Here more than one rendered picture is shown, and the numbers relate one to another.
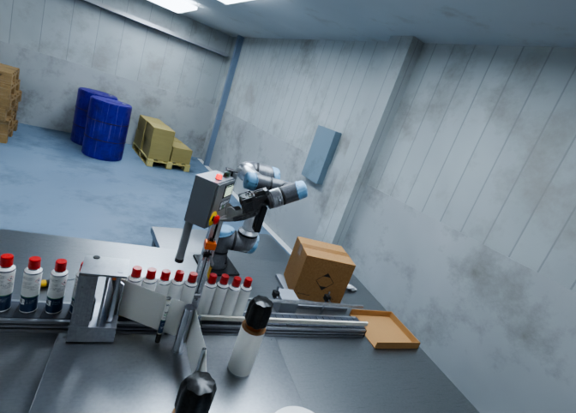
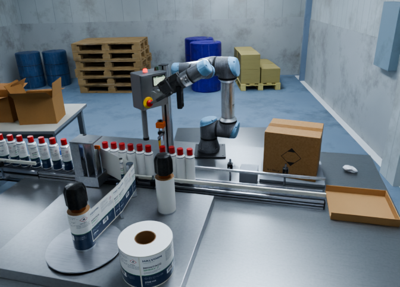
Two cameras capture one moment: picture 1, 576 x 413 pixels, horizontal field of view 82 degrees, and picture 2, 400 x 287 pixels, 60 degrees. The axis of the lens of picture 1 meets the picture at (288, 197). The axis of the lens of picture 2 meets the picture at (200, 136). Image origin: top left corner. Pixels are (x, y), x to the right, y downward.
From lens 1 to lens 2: 1.06 m
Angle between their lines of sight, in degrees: 38
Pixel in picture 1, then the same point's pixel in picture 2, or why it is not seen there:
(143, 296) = (112, 159)
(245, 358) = (160, 199)
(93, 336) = (87, 182)
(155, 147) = (245, 72)
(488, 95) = not seen: outside the picture
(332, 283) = (299, 158)
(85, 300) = (77, 159)
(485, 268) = not seen: outside the picture
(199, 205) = (136, 93)
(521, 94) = not seen: outside the picture
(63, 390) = (62, 204)
